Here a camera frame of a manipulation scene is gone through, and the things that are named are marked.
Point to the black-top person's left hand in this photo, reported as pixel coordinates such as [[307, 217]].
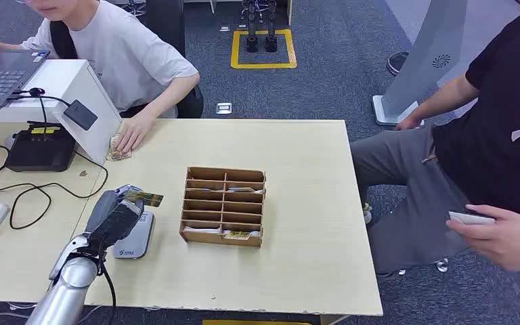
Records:
[[506, 240]]

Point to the black shoe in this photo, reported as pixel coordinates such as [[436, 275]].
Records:
[[397, 63]]

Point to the black robot leg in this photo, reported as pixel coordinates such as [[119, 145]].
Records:
[[252, 45], [271, 44]]

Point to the grey card reader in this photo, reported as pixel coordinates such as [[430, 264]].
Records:
[[139, 242]]

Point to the grey kiosk stand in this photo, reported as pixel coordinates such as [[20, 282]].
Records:
[[426, 58]]

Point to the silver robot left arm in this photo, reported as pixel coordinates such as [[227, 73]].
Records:
[[67, 291]]

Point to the silver floor socket plate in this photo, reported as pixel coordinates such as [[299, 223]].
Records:
[[224, 108]]

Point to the brown wooden card organizer box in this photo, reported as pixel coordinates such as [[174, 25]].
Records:
[[224, 198]]

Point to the yellow floor tape square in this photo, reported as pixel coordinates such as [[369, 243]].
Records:
[[264, 66]]

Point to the stack of printed cards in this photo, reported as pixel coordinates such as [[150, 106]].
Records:
[[118, 155]]

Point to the laptop person's left hand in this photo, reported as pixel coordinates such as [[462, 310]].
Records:
[[132, 134]]

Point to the person at laptop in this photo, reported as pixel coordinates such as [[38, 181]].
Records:
[[121, 54]]

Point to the white card in organizer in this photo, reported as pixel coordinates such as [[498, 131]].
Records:
[[246, 190]]

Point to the dark green patterned ID card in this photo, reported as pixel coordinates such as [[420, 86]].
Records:
[[150, 199]]

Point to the black office chair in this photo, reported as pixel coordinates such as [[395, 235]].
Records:
[[166, 27]]

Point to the black-top person's right hand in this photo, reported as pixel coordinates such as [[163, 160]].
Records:
[[410, 123]]

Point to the white handheld device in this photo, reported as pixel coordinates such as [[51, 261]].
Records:
[[468, 218]]

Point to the dark grey laptop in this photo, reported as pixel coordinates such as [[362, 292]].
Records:
[[0, 76]]

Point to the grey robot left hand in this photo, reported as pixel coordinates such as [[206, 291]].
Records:
[[112, 222]]

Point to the white laptop stand box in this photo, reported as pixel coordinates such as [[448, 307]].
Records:
[[62, 76]]

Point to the black device with yellow label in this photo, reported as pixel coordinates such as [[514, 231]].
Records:
[[40, 152]]

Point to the person in black top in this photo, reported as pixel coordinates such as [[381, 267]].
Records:
[[488, 148]]

